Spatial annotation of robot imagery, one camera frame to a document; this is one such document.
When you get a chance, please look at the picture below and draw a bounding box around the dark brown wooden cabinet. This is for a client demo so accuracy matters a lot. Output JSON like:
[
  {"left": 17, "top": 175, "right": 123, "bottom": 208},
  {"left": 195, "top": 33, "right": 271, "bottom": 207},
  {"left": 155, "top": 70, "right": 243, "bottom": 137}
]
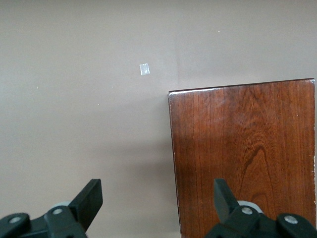
[{"left": 168, "top": 78, "right": 317, "bottom": 238}]

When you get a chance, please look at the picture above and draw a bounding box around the small clear tape piece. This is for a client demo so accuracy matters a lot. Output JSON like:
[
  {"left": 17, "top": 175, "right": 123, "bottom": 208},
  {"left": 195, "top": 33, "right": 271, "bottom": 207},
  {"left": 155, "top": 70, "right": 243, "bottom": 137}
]
[{"left": 139, "top": 63, "right": 151, "bottom": 76}]

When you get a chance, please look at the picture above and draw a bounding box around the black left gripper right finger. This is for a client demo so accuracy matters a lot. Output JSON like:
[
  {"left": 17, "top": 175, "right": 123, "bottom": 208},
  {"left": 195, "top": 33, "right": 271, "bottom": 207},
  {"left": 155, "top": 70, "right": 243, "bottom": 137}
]
[{"left": 204, "top": 178, "right": 317, "bottom": 238}]

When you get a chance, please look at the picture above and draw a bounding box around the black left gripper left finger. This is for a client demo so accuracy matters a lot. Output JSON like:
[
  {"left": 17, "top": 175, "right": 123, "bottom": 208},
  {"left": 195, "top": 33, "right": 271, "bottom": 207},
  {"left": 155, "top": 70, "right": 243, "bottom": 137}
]
[{"left": 0, "top": 178, "right": 103, "bottom": 238}]

